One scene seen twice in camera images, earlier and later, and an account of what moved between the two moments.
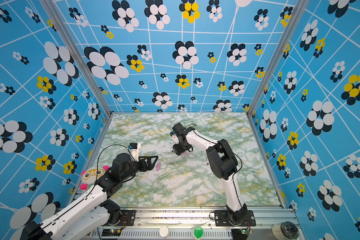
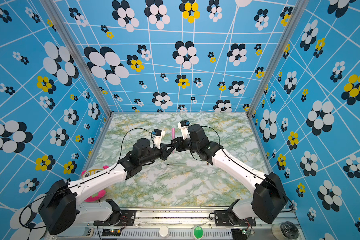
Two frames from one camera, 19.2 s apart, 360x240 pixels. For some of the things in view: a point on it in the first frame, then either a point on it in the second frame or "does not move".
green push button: x=198 y=232 does not move
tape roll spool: x=285 y=230 does not move
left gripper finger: x=151 y=165 -> x=166 y=149
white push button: x=164 y=231 does not move
